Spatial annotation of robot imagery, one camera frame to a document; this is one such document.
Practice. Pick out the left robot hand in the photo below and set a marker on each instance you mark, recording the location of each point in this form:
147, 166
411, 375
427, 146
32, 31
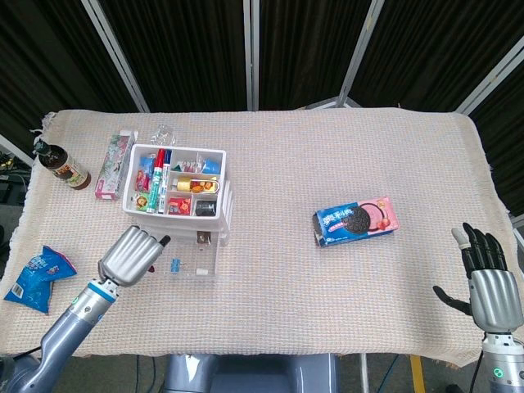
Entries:
127, 258

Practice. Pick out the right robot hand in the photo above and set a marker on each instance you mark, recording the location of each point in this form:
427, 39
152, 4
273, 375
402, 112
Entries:
493, 294

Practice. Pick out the clear plastic box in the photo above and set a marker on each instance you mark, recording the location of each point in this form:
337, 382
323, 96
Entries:
206, 256

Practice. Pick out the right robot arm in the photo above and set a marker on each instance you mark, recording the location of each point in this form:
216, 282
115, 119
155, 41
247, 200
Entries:
503, 364

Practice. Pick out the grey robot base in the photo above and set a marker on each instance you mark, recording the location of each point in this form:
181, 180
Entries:
245, 374

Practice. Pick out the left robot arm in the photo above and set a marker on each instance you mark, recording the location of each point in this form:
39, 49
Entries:
69, 323

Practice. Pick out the white plastic drawer organizer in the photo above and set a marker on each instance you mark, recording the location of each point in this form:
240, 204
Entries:
176, 219

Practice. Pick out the blue pink Oreo box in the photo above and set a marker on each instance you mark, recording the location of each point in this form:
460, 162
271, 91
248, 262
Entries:
356, 223

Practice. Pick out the blue binder clip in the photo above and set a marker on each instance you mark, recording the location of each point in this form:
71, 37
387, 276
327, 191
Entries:
177, 265

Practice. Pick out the yellow face candy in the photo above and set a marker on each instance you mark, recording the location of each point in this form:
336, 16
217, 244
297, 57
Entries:
141, 203

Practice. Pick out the red cap green marker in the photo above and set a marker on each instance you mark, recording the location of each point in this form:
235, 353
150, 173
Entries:
154, 192

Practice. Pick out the red candy packet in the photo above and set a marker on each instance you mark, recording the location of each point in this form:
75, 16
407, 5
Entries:
180, 206

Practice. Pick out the pink wrapped candy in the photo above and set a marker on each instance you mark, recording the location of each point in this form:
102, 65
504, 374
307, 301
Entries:
144, 180

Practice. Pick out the blue cap white marker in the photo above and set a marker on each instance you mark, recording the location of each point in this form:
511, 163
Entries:
165, 180

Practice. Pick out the pink floral carton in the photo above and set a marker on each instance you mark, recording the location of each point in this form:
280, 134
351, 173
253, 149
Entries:
112, 163

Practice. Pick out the blue snack bag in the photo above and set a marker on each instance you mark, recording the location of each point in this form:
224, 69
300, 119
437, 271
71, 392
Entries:
34, 282

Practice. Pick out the blue candy packet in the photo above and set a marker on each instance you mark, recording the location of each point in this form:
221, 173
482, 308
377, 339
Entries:
147, 161

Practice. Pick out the brown glass bottle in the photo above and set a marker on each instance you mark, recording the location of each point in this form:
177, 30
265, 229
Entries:
65, 170

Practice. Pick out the green red candy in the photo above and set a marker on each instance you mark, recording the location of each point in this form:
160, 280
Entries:
184, 166

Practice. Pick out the clear small sachet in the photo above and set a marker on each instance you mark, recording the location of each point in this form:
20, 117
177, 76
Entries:
200, 163

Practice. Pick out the crumpled clear plastic wrapper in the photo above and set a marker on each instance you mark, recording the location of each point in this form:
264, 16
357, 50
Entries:
163, 135

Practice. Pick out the beige woven tablecloth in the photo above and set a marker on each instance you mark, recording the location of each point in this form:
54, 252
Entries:
286, 294

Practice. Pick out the black folding screen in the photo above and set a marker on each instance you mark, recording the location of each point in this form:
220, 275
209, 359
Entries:
184, 49

